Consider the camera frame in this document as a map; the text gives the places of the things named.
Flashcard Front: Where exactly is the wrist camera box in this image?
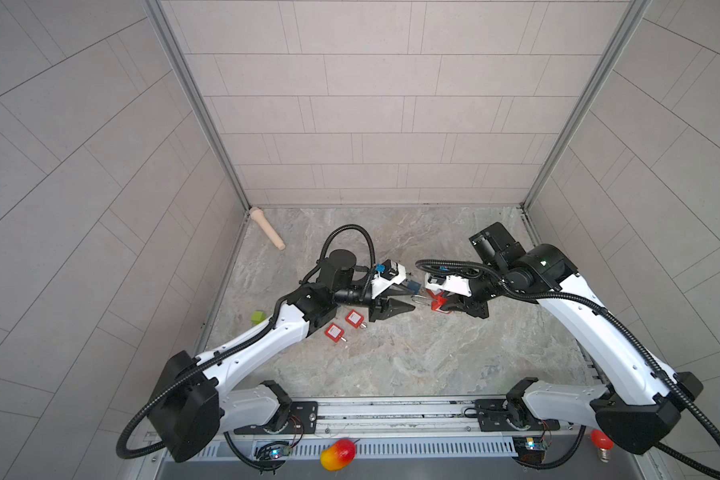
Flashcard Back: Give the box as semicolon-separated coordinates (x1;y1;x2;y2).
371;259;407;299
424;273;472;297

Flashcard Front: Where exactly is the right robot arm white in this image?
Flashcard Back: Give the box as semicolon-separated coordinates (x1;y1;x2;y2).
416;222;720;479

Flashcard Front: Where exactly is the green cube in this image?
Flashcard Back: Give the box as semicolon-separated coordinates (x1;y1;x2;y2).
250;310;268;326

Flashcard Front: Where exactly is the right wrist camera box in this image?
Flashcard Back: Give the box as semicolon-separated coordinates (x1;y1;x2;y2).
424;273;472;297

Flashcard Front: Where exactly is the red padlock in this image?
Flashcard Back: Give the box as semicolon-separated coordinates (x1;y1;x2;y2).
411;289;449;315
345;309;366;329
324;322;347;343

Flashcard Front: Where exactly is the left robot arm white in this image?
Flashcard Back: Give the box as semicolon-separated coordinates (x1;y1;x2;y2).
115;224;414;462

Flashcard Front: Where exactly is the red light bulb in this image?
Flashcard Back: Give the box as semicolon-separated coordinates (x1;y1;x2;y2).
590;429;615;463

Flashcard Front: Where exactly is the red yellow mango toy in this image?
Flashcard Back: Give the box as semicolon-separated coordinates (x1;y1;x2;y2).
320;439;357;472

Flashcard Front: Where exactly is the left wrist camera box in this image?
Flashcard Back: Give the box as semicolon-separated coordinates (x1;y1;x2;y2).
371;259;407;299

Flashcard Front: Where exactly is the beige cylinder peg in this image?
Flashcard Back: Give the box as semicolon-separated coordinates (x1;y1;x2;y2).
249;207;286;251

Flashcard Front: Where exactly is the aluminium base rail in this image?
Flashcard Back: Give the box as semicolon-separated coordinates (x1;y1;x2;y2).
144;396;666;479

